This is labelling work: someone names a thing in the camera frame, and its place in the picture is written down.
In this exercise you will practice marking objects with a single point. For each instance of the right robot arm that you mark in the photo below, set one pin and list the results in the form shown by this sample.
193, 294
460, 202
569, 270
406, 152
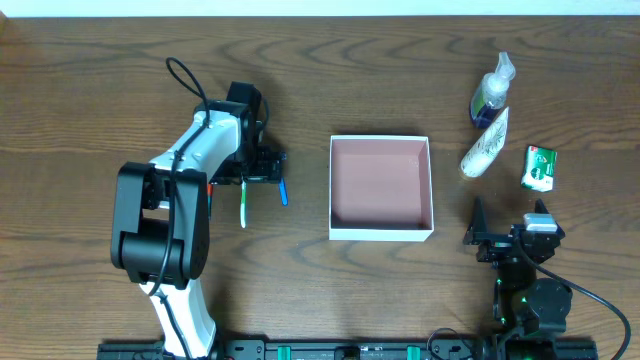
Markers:
530, 309

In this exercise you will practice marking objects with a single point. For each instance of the clear blue soap pump bottle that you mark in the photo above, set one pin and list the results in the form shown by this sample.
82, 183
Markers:
490, 95

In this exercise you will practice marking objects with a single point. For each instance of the blue disposable razor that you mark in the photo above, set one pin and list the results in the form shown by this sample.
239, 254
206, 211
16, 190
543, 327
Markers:
282, 183

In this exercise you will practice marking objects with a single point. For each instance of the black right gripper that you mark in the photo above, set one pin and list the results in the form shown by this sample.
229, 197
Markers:
498, 239

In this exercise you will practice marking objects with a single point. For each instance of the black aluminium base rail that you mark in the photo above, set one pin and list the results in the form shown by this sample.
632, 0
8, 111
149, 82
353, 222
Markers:
436, 348

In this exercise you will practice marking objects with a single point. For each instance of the white square cardboard box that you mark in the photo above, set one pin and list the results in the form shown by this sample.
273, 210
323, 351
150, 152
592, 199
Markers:
380, 188

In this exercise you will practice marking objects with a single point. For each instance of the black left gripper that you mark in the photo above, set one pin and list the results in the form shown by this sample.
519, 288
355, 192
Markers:
265, 171

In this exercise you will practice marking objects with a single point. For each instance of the red green toothpaste tube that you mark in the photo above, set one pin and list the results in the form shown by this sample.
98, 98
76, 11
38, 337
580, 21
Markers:
210, 188

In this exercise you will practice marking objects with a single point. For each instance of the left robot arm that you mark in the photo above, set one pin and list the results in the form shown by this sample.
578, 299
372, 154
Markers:
162, 214

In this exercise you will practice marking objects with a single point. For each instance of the green white toothbrush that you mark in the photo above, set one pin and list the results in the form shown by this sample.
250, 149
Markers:
243, 205

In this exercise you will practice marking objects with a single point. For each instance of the white floral lotion tube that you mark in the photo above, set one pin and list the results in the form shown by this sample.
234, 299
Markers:
486, 149

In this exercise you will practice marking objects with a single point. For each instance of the green white soap packet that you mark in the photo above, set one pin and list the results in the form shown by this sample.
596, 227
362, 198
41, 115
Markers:
539, 169

